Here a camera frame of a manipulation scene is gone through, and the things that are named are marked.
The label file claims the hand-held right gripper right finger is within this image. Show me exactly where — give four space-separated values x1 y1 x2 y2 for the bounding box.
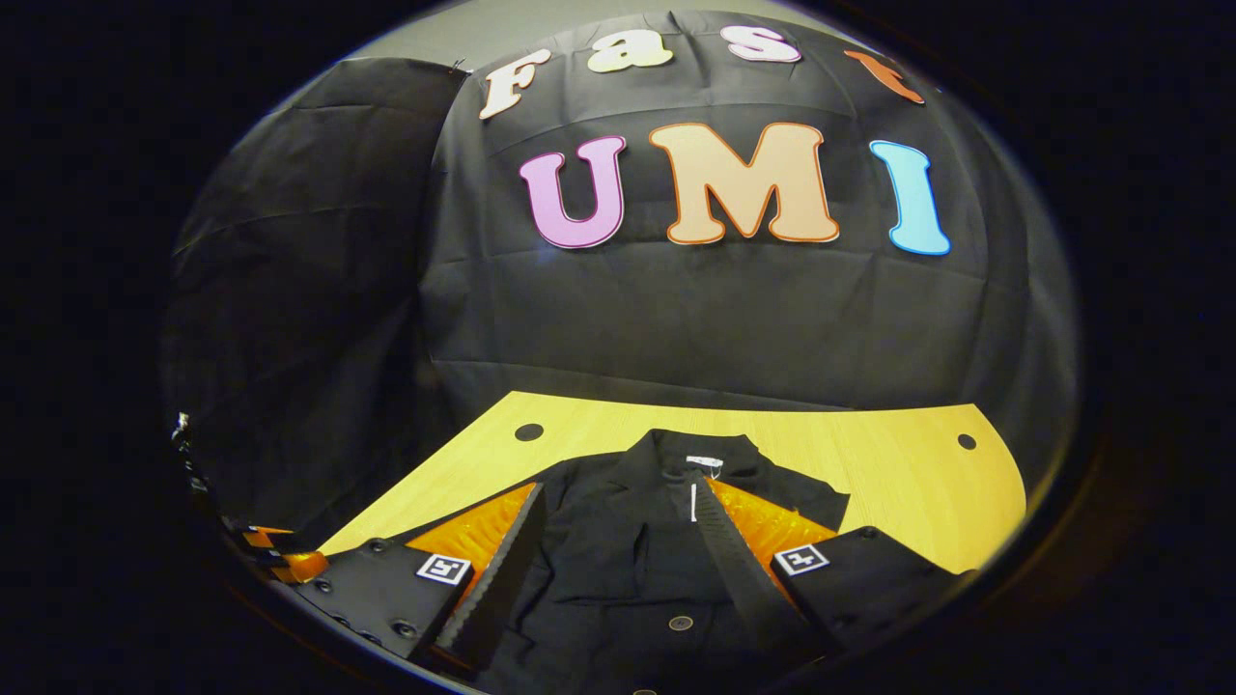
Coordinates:
697 473 976 667

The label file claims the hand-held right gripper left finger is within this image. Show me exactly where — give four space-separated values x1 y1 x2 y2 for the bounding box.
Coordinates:
290 481 548 677

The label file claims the black button-up shirt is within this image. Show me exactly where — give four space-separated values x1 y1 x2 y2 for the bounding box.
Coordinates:
425 430 851 695

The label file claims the black backdrop cloth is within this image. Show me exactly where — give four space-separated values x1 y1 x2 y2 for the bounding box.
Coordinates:
159 10 1078 542

